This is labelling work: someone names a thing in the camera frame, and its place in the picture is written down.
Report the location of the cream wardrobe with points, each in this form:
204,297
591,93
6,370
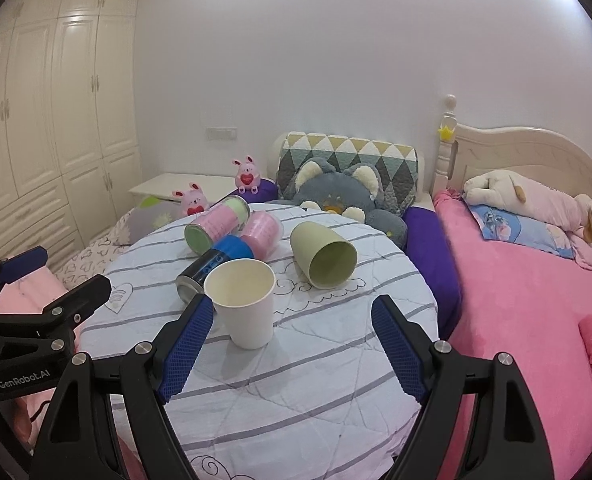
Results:
51,125

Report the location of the white wall socket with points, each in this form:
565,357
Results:
221,133

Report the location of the heart print white cloth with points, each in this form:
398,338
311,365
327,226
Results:
88,257

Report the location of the pink cup with green rim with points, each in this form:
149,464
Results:
218,222

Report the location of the blue and black can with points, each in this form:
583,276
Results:
221,257

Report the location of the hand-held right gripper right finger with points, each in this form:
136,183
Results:
396,347

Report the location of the triangle patterned quilted cushion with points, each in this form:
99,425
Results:
371,157

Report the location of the pink and white plush dog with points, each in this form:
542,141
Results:
536,197

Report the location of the grey plush cat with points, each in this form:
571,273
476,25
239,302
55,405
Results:
346,192

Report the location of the pink bunny toy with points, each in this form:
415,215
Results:
246,176
193,201

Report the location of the pink fleece blanket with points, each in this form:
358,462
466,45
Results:
516,320

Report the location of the yellow star sticker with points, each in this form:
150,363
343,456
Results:
446,132

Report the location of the white striped tablecloth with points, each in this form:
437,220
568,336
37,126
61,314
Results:
301,390

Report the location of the white paper cup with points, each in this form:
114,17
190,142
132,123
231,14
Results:
246,315

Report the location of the light green plastic cup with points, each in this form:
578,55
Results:
306,245

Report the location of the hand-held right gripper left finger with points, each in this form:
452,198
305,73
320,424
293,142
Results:
186,345

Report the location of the cream bed headboard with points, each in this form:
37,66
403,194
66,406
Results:
521,157

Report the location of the light pink quilt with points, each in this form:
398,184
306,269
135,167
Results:
23,295

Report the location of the white nightstand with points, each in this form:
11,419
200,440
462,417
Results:
176,184

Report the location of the blue printed pillow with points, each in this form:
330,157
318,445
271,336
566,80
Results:
521,230

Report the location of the pink translucent cup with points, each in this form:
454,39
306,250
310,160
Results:
261,230

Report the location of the grey pillow with leaf print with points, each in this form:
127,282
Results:
148,217

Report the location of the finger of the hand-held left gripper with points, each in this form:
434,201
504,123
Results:
23,262
83,297

